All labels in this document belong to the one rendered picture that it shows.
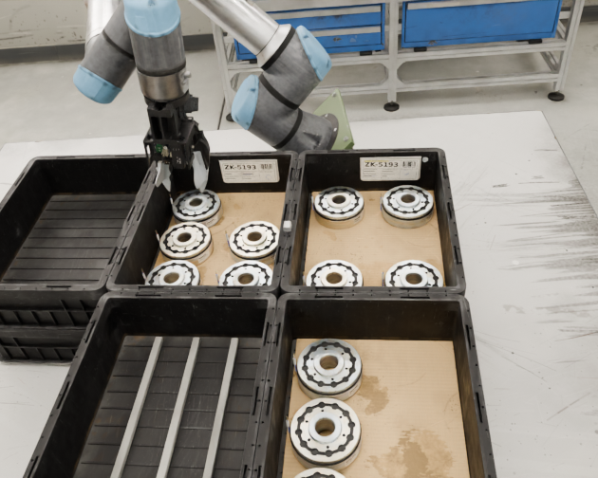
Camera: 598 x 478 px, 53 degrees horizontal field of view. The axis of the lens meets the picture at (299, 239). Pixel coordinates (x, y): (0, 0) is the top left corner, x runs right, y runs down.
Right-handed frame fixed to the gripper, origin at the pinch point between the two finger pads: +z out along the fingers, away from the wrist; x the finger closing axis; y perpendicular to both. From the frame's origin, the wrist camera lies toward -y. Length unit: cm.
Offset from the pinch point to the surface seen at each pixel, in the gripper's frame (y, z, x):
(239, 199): -15.7, 16.4, 6.3
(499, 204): -29, 24, 66
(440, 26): -192, 51, 71
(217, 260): 3.0, 16.6, 4.8
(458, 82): -191, 79, 84
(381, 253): 1.3, 13.9, 36.7
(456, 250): 9.4, 4.4, 48.5
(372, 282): 8.8, 14.1, 35.1
